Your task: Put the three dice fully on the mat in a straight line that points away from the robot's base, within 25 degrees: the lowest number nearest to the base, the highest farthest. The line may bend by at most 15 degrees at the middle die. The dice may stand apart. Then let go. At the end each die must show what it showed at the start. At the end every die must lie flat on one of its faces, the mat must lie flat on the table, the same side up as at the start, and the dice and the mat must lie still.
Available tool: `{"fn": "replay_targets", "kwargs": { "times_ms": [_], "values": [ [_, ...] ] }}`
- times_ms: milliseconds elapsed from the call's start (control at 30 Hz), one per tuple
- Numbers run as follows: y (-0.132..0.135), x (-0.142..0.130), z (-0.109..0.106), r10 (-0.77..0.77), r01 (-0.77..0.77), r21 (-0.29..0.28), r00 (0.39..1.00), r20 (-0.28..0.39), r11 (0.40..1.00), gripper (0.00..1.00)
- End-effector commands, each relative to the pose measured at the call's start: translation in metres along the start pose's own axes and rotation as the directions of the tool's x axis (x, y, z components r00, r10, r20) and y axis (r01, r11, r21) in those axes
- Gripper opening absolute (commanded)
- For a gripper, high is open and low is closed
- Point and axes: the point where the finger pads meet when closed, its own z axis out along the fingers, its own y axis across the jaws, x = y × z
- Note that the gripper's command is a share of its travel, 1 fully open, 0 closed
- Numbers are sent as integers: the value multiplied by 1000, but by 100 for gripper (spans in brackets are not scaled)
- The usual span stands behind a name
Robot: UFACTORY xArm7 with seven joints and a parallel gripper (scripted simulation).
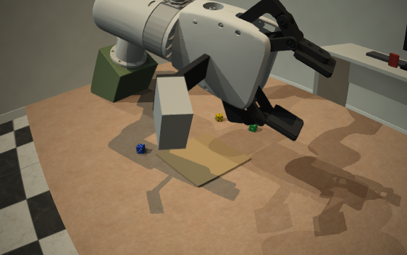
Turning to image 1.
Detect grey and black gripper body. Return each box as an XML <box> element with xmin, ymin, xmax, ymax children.
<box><xmin>161</xmin><ymin>0</ymin><xmax>281</xmax><ymax>109</ymax></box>

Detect blue die with white pips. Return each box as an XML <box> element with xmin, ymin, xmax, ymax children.
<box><xmin>136</xmin><ymin>144</ymin><xmax>146</xmax><ymax>154</ymax></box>

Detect tan mat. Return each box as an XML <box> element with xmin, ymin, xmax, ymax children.
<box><xmin>156</xmin><ymin>133</ymin><xmax>251</xmax><ymax>188</ymax></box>

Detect green die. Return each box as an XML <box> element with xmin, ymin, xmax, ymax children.
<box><xmin>249</xmin><ymin>125</ymin><xmax>258</xmax><ymax>132</ymax></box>

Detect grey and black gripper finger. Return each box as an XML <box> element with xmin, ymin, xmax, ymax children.
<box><xmin>222</xmin><ymin>86</ymin><xmax>304</xmax><ymax>141</ymax></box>
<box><xmin>238</xmin><ymin>0</ymin><xmax>336</xmax><ymax>78</ymax></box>

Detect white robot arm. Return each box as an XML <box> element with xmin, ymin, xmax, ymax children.
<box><xmin>93</xmin><ymin>0</ymin><xmax>210</xmax><ymax>150</ymax></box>

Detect yellow die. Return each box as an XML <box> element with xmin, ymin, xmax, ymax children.
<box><xmin>216</xmin><ymin>113</ymin><xmax>223</xmax><ymax>122</ymax></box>

